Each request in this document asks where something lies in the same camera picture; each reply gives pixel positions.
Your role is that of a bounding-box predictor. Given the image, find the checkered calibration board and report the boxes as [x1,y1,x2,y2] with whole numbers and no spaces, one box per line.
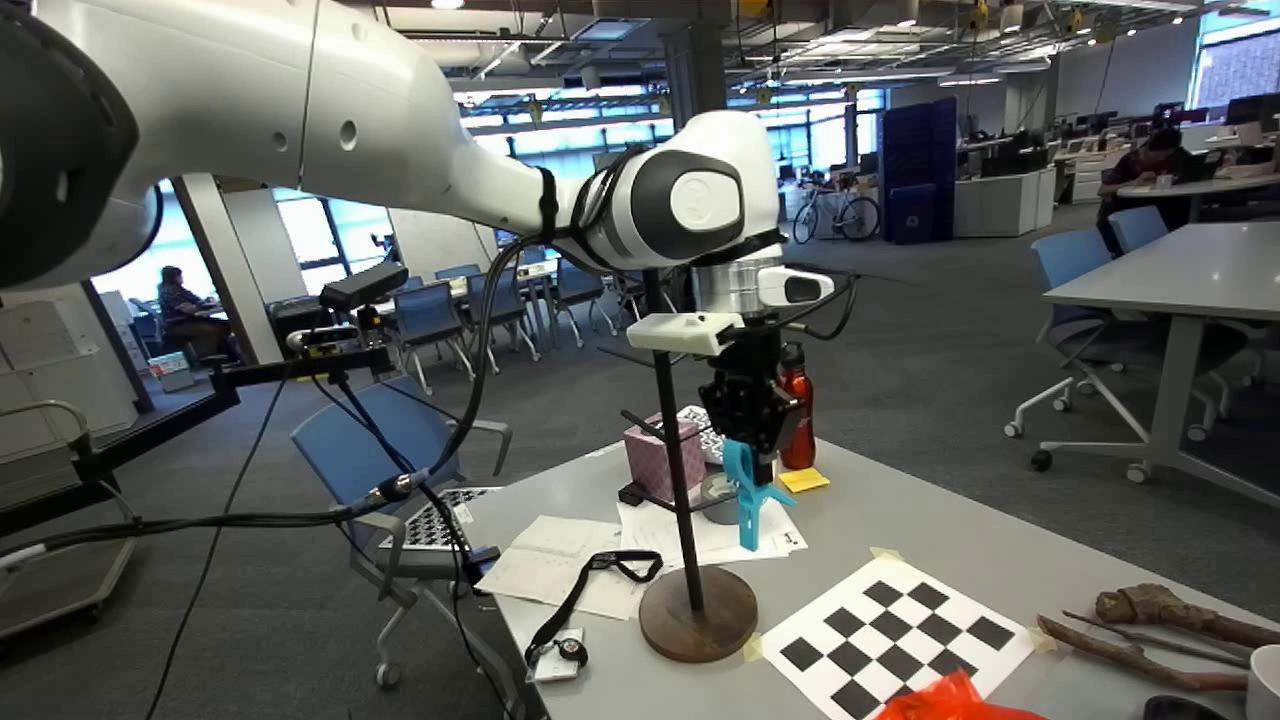
[398,482,494,556]

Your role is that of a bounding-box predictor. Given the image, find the white side cabinet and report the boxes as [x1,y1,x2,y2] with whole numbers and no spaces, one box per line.
[0,295,153,471]

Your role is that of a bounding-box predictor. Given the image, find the white round cup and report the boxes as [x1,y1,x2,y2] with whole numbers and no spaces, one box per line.
[1243,639,1280,720]

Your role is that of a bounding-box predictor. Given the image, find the large white printed paper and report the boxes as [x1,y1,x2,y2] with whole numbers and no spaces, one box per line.
[474,511,647,628]

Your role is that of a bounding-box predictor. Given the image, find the black stereo camera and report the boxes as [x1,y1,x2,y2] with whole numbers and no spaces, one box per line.
[318,257,417,321]

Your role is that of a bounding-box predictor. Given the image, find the grey office table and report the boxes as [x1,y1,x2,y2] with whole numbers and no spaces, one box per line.
[1042,217,1280,511]

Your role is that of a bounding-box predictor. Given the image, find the black pole wooden base stand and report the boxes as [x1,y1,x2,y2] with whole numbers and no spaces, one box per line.
[638,267,764,667]

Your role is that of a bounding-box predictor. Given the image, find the yellow sticky notes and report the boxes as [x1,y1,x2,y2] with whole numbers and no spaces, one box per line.
[776,463,832,500]

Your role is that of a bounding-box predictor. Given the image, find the white low cabinet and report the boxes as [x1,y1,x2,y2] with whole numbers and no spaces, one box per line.
[948,164,1061,244]

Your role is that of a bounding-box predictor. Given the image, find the white badge card with reel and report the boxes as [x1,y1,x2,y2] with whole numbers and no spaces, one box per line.
[532,633,596,687]

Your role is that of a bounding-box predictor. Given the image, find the black camera boom stand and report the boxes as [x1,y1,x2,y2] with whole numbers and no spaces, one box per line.
[0,321,402,541]

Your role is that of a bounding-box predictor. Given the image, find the pink tissue box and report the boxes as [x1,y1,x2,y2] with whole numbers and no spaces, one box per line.
[620,406,714,507]

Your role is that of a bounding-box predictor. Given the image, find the seated person by window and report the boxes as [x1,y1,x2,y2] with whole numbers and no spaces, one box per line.
[153,265,232,368]

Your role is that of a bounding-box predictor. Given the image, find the black white checkerboard sheet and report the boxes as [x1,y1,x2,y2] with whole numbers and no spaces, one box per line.
[756,573,1042,720]

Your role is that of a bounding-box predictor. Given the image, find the red water bottle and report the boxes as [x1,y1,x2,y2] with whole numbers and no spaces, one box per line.
[776,347,820,471]

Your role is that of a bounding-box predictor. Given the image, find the grey floor plate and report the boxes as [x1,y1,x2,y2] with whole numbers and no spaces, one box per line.
[0,533,135,646]

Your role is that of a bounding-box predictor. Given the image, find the white handwritten paper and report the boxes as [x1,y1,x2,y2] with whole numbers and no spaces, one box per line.
[612,490,811,573]

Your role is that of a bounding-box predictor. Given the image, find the blue office chair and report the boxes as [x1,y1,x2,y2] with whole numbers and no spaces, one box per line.
[1101,201,1174,258]
[289,375,517,692]
[388,277,474,382]
[459,265,549,368]
[549,257,627,338]
[1001,222,1159,481]

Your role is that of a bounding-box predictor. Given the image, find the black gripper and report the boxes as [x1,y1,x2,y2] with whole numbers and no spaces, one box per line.
[697,321,810,488]

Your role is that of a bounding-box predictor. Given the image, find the dark blue cabinet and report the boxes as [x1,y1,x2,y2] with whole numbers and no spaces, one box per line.
[873,97,964,246]

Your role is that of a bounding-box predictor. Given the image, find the seated person dark clothes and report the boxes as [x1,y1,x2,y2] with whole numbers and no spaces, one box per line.
[1097,119,1212,227]

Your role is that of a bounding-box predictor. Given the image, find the orange plastic bag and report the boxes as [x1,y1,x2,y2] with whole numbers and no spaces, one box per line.
[870,667,1051,720]

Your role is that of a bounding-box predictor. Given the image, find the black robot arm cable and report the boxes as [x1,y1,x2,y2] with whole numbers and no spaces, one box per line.
[0,156,864,563]

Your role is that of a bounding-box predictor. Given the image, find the light blue plastic peg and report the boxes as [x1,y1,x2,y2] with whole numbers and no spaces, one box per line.
[716,432,791,556]

